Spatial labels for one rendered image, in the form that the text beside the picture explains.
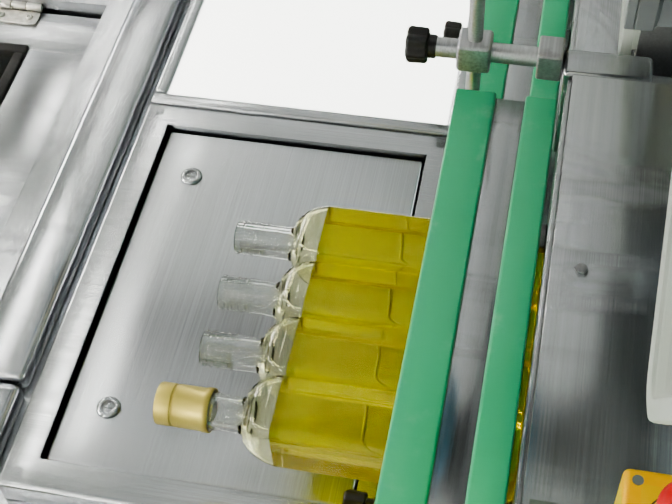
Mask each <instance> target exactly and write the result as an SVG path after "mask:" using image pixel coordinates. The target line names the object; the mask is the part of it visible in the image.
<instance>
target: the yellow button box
mask: <svg viewBox="0 0 672 504"><path fill-rule="evenodd" d="M671 482H672V475H668V474H662V473H655V472H649V471H642V470H635V469H627V470H625V471H624V472H623V475H622V478H621V482H620V485H619V489H618V492H617V496H616V499H615V503H614V504H656V502H657V499H658V496H659V494H660V492H661V491H662V490H663V488H664V487H665V486H667V485H668V484H669V483H671Z"/></svg>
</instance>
